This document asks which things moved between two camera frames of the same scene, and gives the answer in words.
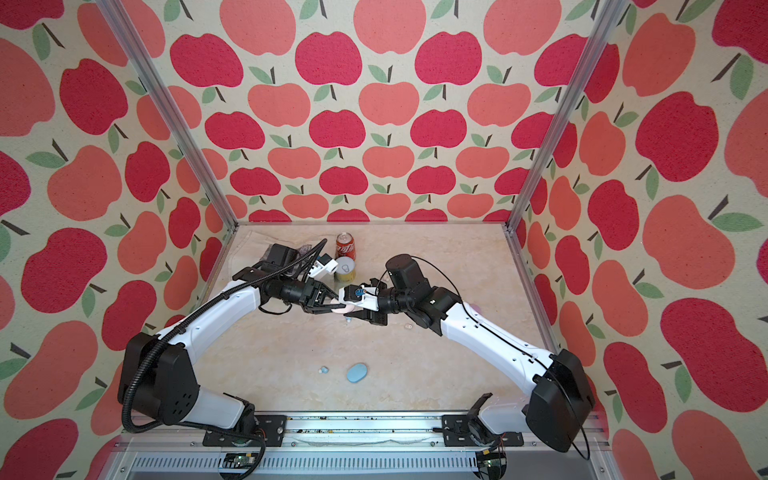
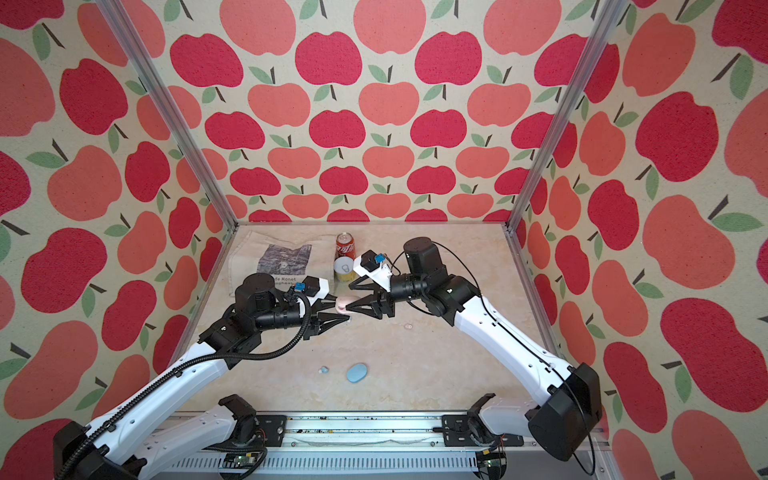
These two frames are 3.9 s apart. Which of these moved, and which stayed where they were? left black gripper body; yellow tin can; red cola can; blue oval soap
Moved: left black gripper body
Stayed: red cola can; blue oval soap; yellow tin can
